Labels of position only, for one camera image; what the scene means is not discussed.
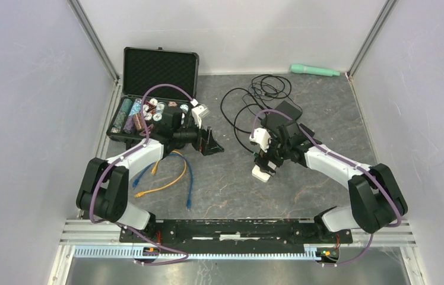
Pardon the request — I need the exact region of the blue ethernet cable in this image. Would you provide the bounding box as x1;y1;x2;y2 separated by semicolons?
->
132;152;195;210

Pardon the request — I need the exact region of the aluminium frame rail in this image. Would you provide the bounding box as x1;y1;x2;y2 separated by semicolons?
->
59;220;417;247

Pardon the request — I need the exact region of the black router box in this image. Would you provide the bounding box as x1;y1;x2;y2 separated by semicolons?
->
261;101;302;129

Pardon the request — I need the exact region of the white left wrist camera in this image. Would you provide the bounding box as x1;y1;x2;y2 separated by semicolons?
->
191;99;210;129

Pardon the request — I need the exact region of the mint green flashlight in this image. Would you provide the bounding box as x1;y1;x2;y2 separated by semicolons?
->
290;64;341;77

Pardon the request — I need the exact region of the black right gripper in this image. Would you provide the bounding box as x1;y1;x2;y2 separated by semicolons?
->
253;131;290;176

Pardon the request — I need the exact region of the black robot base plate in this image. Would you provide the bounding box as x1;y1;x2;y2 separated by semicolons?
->
119;218;353;255

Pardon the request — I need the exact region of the white network switch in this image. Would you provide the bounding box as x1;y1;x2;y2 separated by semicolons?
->
251;165;271;183

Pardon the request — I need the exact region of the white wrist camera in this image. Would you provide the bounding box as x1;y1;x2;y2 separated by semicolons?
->
249;128;271;153
191;99;210;129

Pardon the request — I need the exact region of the black poker chip case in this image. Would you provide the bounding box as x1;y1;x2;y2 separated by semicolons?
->
106;47;200;150

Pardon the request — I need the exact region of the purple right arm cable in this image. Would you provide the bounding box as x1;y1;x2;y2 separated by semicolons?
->
252;109;404;267

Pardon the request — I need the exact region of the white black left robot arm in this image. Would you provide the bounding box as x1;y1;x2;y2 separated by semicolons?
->
76;104;224;242

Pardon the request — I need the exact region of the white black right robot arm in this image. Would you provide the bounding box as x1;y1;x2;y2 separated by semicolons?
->
249;116;408;242

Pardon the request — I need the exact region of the black cable with green plug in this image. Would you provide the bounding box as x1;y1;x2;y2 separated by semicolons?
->
233;103;264;156

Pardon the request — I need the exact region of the black power cable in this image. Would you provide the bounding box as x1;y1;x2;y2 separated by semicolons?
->
220;74;294;126

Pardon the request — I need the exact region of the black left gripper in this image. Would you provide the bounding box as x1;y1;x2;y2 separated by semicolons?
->
173;116;224;156

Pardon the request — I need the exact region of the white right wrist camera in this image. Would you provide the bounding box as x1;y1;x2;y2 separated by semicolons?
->
249;128;271;153

